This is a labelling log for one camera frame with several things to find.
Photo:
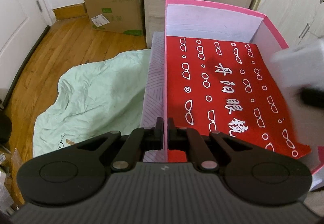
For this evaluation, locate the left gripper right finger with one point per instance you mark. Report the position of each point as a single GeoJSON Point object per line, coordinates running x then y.
{"type": "Point", "coordinates": [192, 143]}

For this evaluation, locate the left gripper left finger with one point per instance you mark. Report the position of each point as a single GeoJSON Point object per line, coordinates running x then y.
{"type": "Point", "coordinates": [137, 143]}

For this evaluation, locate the pink cardboard box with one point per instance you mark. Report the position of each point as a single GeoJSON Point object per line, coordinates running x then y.
{"type": "Point", "coordinates": [217, 21]}

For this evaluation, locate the mint green sheet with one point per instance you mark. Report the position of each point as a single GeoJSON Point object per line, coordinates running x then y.
{"type": "Point", "coordinates": [94, 98]}

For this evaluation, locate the cardboard box on floor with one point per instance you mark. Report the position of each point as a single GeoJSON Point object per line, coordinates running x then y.
{"type": "Point", "coordinates": [118, 16]}

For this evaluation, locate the white door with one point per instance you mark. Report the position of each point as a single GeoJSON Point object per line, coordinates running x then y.
{"type": "Point", "coordinates": [22, 24]}

